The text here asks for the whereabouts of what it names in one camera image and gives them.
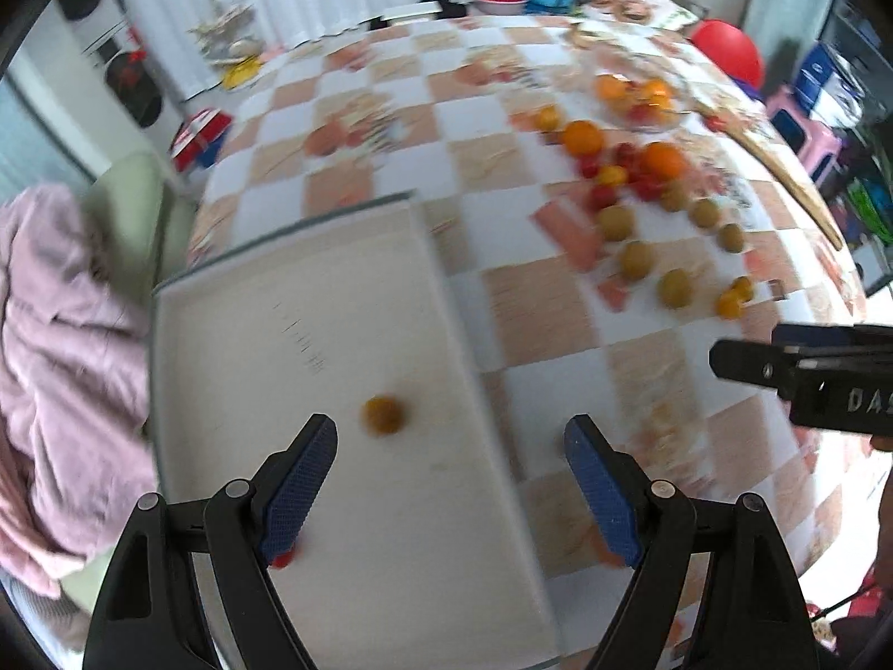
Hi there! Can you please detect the green-brown round fruit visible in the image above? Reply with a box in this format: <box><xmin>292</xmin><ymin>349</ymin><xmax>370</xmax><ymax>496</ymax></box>
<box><xmin>596</xmin><ymin>204</ymin><xmax>636</xmax><ymax>242</ymax></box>

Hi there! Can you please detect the brown fruit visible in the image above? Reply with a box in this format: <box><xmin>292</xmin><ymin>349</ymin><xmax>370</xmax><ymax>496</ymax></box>
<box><xmin>362</xmin><ymin>395</ymin><xmax>407</xmax><ymax>436</ymax></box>

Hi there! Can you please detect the red cherry tomato with stem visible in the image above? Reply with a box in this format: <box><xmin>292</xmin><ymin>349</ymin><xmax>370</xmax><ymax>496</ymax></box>
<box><xmin>271</xmin><ymin>546</ymin><xmax>297</xmax><ymax>569</ymax></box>

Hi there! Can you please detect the pink blanket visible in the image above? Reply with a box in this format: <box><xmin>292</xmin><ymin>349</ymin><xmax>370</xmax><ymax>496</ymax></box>
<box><xmin>2</xmin><ymin>183</ymin><xmax>157</xmax><ymax>599</ymax></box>

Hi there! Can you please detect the pink plastic stool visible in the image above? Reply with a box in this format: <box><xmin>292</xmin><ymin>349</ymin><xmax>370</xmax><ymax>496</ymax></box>
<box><xmin>766</xmin><ymin>85</ymin><xmax>842</xmax><ymax>186</ymax></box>

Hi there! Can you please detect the wooden back scratcher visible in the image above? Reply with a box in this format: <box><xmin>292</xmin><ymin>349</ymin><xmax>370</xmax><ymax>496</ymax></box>
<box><xmin>690</xmin><ymin>97</ymin><xmax>846</xmax><ymax>251</ymax></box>

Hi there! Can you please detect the white shallow tray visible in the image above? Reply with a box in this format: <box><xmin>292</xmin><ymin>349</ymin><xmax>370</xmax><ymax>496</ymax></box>
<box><xmin>150</xmin><ymin>194</ymin><xmax>559</xmax><ymax>668</ymax></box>

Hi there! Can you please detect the orange tangerine right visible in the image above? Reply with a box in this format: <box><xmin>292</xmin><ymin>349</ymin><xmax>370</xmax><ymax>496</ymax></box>
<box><xmin>638</xmin><ymin>141</ymin><xmax>687</xmax><ymax>181</ymax></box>

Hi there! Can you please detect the checkered fruit tablecloth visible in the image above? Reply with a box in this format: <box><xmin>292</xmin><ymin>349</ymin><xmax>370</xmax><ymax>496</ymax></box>
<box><xmin>189</xmin><ymin>14</ymin><xmax>873</xmax><ymax>668</ymax></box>

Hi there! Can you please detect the glass fruit bowl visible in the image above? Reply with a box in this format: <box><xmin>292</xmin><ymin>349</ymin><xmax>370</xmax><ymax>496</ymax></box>
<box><xmin>592</xmin><ymin>73</ymin><xmax>687</xmax><ymax>132</ymax></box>

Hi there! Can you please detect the red balloon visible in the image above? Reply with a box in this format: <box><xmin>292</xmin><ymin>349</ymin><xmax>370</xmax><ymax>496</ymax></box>
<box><xmin>690</xmin><ymin>20</ymin><xmax>765</xmax><ymax>89</ymax></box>

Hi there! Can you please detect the orange tangerine near bowl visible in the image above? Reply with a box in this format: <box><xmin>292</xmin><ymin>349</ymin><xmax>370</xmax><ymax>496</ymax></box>
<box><xmin>561</xmin><ymin>119</ymin><xmax>606</xmax><ymax>159</ymax></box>

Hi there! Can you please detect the small yellow tomato far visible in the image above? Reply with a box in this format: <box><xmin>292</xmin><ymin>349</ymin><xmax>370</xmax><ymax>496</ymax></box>
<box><xmin>534</xmin><ymin>104</ymin><xmax>561</xmax><ymax>133</ymax></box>

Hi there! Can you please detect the red and blue dustpan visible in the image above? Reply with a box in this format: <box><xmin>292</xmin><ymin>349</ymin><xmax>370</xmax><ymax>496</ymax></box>
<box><xmin>170</xmin><ymin>107</ymin><xmax>233</xmax><ymax>174</ymax></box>

